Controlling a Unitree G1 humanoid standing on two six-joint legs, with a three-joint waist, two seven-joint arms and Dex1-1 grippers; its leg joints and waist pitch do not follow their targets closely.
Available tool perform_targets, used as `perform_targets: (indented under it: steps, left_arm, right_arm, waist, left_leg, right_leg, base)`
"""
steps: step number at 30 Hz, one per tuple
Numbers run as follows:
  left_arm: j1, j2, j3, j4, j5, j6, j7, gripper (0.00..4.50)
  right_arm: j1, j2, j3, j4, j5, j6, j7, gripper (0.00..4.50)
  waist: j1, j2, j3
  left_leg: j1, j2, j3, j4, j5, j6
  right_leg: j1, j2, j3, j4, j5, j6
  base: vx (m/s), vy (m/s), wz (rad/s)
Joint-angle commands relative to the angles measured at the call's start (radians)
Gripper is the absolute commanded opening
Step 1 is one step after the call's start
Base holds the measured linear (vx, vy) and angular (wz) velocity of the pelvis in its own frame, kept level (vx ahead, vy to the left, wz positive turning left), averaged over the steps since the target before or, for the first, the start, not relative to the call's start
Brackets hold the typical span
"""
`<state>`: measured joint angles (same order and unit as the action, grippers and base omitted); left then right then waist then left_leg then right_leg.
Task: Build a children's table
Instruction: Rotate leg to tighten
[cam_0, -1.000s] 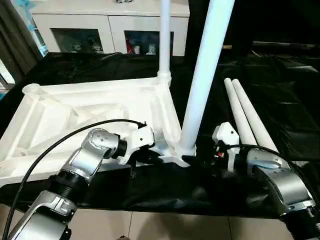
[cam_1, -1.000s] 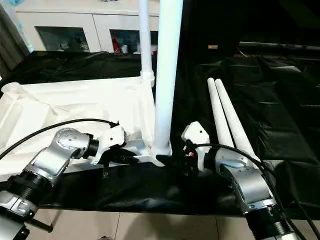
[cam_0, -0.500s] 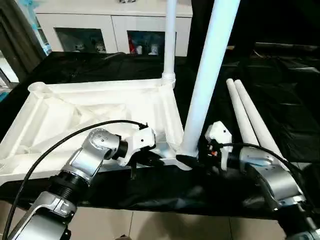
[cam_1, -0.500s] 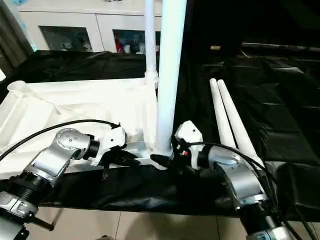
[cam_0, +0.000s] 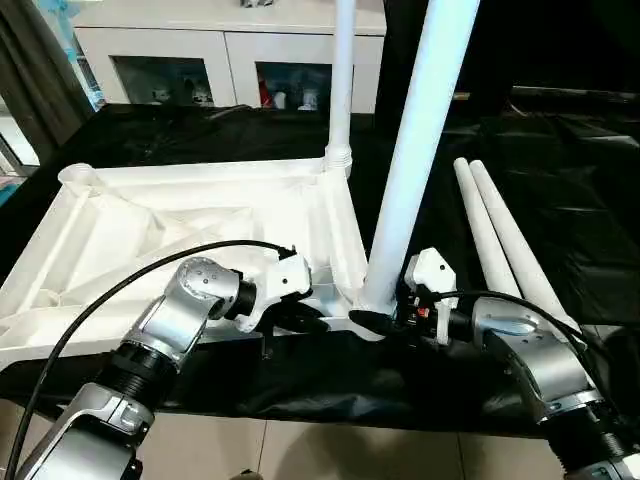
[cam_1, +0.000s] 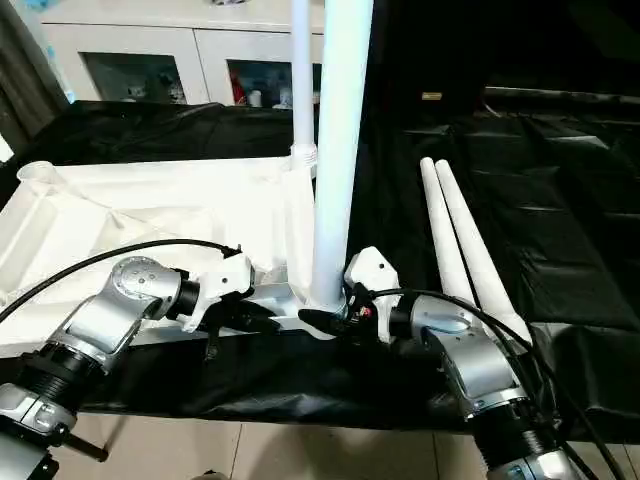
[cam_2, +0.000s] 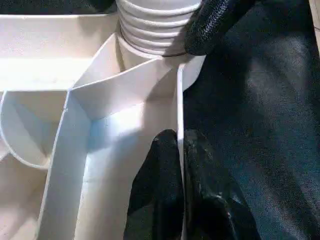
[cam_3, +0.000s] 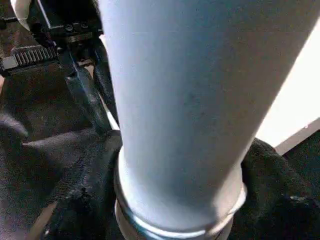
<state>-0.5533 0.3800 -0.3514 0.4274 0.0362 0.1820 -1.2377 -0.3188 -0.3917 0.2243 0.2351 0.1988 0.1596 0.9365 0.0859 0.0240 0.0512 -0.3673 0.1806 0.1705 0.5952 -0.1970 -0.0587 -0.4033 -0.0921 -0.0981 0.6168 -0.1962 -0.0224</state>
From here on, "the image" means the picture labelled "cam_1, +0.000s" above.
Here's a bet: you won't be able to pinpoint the white plastic table leg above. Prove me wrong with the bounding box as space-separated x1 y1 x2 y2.
288 0 321 172
418 155 475 302
432 157 535 347
308 0 375 315

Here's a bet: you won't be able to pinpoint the white plastic table top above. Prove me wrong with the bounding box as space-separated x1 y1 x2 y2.
0 148 352 360

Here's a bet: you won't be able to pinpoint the white glass door cabinet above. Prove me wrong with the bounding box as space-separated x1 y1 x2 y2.
39 0 327 107

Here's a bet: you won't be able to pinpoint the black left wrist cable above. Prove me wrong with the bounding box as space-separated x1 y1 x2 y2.
0 238 242 322

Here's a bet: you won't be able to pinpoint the black metal stand leg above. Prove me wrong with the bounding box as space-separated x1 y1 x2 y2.
63 428 110 462

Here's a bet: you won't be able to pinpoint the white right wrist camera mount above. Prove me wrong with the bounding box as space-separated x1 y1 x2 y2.
341 245 405 346

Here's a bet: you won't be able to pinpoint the grey brown curtain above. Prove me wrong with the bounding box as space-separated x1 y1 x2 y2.
0 0 70 152

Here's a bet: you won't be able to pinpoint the black fabric backdrop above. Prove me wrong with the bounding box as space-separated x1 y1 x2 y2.
359 0 640 121

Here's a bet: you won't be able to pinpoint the black mat cloth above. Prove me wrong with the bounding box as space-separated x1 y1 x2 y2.
0 98 640 444

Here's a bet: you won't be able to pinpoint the blue white patterned strip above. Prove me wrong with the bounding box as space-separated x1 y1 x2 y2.
43 38 77 105

